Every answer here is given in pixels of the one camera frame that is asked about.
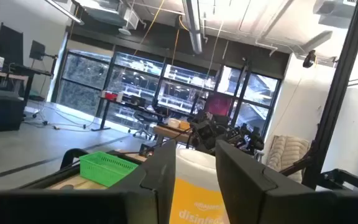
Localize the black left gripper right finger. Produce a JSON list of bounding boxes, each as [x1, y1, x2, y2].
[[214, 139, 316, 224]]

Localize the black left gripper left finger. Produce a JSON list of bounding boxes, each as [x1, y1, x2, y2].
[[106, 139, 177, 224]]

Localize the yellow label disinfecting wipes canister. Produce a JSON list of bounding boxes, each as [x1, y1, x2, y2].
[[168, 147, 231, 224]]

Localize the pink screen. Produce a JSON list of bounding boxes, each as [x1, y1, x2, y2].
[[203, 92, 233, 116]]

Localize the wooden table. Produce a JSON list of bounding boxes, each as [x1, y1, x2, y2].
[[152, 124, 194, 144]]

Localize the beige puffy jacket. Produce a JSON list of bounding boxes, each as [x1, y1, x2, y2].
[[265, 134, 311, 184]]

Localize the green plastic basket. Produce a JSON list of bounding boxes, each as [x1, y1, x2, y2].
[[78, 151, 140, 189]]

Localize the black office chair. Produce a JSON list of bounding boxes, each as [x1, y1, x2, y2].
[[127, 111, 157, 140]]

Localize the black desk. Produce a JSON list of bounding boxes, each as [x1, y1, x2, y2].
[[91, 95, 167, 132]]

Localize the ceiling ventilation unit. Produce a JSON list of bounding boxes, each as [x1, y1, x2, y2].
[[73, 0, 141, 30]]

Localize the black floor box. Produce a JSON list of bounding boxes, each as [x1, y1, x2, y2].
[[0, 88, 25, 134]]

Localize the black monitor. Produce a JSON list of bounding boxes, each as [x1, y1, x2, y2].
[[0, 24, 24, 66], [29, 39, 47, 62]]

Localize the wooden top desk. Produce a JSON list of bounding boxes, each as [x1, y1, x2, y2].
[[0, 63, 54, 103]]

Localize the ceiling light fixture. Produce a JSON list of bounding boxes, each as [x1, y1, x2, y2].
[[44, 0, 85, 26]]

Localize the black cable loop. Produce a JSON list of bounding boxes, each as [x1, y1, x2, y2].
[[60, 148, 89, 170]]

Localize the yellow hanging cable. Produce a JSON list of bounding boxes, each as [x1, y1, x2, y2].
[[166, 15, 190, 119]]

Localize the silver ceiling duct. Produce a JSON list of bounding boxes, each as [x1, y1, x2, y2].
[[181, 0, 204, 55]]

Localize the black hanging camera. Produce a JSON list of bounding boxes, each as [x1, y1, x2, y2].
[[302, 49, 318, 69]]

